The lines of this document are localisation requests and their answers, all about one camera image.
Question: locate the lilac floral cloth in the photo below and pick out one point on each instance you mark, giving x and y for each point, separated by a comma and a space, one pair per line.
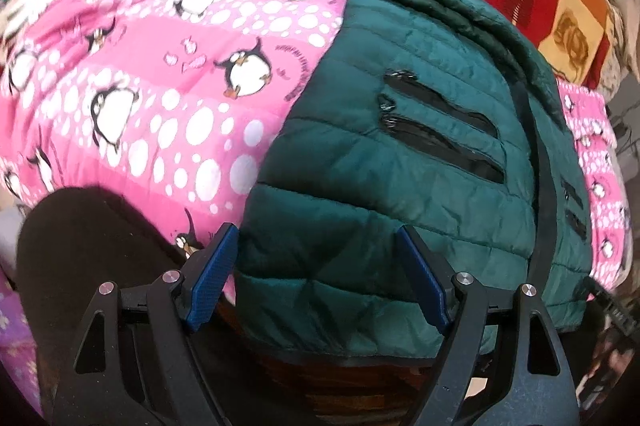
15, 346

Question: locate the pink penguin print blanket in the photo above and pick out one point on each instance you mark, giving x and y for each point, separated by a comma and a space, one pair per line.
150, 105

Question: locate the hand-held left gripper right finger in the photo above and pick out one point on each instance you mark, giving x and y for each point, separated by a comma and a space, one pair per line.
425, 281

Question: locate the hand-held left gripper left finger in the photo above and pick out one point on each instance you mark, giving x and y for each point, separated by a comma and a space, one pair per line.
210, 276

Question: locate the dark green puffer jacket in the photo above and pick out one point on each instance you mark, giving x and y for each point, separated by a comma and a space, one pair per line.
375, 186

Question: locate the brown wooden bed frame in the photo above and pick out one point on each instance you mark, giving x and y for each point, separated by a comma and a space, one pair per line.
325, 376

